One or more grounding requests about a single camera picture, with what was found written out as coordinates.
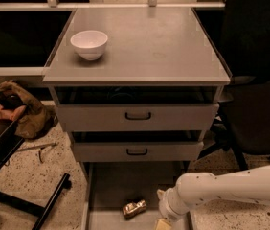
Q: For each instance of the grey top drawer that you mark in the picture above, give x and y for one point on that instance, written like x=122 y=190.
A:
x=87 y=108

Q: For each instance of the crushed orange can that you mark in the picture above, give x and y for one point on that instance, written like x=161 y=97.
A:
x=132 y=209

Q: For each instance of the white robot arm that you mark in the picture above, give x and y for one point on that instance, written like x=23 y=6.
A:
x=193 y=189

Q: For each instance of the black office chair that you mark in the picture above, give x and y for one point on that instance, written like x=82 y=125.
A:
x=244 y=44

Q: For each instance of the dark object in top drawer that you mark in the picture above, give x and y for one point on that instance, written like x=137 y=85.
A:
x=120 y=93

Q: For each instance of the white ceramic bowl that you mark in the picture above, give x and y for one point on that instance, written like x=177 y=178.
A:
x=89 y=44

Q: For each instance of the grey drawer cabinet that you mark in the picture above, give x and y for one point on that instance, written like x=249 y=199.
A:
x=146 y=47

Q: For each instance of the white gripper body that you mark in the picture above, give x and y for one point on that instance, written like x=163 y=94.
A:
x=166 y=206

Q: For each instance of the grey bottom drawer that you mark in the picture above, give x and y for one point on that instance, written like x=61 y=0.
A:
x=112 y=185

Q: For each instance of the black metal stand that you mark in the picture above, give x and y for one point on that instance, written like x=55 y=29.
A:
x=9 y=144

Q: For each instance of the grey drawer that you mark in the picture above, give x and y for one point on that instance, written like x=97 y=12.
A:
x=112 y=185
x=87 y=108
x=133 y=146

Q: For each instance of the grey middle drawer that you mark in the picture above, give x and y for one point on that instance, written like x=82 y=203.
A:
x=133 y=146

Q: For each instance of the brown crumpled cloth bag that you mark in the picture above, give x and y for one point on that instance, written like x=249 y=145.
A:
x=17 y=104

